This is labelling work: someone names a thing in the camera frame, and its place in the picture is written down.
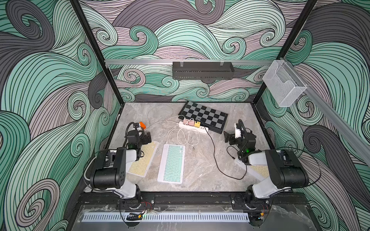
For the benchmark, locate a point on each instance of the green white keyboard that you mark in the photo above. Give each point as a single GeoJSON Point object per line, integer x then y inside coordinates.
{"type": "Point", "coordinates": [172, 164]}

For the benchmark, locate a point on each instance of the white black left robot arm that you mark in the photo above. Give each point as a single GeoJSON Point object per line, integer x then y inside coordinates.
{"type": "Point", "coordinates": [108, 173]}

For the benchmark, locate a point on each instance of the aluminium rail back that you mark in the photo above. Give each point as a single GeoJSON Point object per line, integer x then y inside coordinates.
{"type": "Point", "coordinates": [169, 61]}

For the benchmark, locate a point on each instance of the white power strip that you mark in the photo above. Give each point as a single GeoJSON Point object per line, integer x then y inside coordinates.
{"type": "Point", "coordinates": [200, 129]}

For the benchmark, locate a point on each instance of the black wall tray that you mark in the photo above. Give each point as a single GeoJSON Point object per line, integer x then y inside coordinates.
{"type": "Point", "coordinates": [202, 71]}

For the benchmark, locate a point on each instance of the yellow plug adapter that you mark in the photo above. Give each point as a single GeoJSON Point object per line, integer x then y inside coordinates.
{"type": "Point", "coordinates": [197, 124]}

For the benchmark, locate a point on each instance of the yellow keyboard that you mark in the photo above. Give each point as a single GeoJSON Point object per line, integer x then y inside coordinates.
{"type": "Point", "coordinates": [259, 172]}
{"type": "Point", "coordinates": [141, 167]}

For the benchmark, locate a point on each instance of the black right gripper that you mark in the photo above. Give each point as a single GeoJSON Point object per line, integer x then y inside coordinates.
{"type": "Point", "coordinates": [230, 138]}

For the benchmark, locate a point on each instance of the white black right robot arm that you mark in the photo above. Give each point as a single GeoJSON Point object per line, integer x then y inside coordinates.
{"type": "Point", "coordinates": [285, 170]}

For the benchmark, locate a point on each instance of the black white chessboard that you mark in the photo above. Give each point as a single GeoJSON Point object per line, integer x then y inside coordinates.
{"type": "Point", "coordinates": [213, 119]}

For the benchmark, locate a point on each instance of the orange tag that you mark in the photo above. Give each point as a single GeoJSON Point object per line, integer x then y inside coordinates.
{"type": "Point", "coordinates": [142, 125]}

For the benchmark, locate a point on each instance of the white slotted cable duct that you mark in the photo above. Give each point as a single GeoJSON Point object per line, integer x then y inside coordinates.
{"type": "Point", "coordinates": [167, 217]}

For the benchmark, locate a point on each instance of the aluminium rail right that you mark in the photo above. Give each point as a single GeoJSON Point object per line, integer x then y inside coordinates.
{"type": "Point", "coordinates": [325, 106]}

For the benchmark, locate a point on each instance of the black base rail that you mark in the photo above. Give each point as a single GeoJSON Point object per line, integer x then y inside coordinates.
{"type": "Point", "coordinates": [237, 200]}

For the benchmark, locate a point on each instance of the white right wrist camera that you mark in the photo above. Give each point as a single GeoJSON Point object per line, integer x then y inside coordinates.
{"type": "Point", "coordinates": [237, 133]}

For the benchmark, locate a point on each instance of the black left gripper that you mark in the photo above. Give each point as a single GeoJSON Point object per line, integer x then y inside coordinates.
{"type": "Point", "coordinates": [145, 138]}

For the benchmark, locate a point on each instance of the aluminium rail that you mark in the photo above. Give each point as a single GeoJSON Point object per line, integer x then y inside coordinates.
{"type": "Point", "coordinates": [325, 106]}
{"type": "Point", "coordinates": [169, 61]}

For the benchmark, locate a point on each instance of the clear plastic wall box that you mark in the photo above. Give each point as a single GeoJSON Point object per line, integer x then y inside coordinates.
{"type": "Point", "coordinates": [284, 83]}

